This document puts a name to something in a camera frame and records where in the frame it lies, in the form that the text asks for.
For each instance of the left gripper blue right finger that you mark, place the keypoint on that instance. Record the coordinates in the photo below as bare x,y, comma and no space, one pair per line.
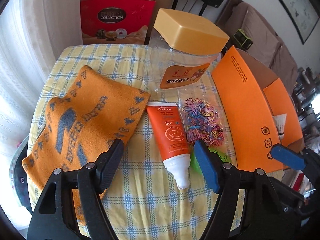
211,166

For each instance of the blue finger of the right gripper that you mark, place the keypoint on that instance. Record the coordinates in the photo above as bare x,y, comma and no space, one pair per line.
287,157

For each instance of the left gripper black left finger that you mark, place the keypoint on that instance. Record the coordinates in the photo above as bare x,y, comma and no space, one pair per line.
107,164

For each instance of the bag of colourful rubber bands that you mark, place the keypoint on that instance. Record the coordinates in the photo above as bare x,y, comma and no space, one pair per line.
202,117

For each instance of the orange sunscreen tube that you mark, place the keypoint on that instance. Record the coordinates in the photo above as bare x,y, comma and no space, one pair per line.
171,140

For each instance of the clear jar yellow lid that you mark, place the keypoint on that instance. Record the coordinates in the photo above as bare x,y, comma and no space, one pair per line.
182,47

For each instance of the white shuttlecock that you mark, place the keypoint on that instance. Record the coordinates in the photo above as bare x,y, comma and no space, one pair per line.
279,121

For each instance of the orange patterned scarf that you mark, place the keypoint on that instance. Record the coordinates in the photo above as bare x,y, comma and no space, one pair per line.
84,123

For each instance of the orange cardboard box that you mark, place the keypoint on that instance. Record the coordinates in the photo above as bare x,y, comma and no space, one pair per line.
252,94

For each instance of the yellow checked tablecloth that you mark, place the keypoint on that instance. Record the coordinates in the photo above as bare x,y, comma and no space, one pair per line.
143,201

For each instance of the brown sofa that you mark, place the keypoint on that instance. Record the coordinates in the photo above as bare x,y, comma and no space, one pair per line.
267,46

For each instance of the green black radio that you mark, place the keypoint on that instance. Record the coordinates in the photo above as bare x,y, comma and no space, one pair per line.
242,39

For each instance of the red chocolate gift bag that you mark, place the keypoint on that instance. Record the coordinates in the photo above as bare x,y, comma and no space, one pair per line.
115,21

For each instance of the framed ink painting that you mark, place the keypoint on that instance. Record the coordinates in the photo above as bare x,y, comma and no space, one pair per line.
303,16

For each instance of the white curtain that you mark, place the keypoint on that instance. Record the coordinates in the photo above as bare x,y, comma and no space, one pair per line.
33,35

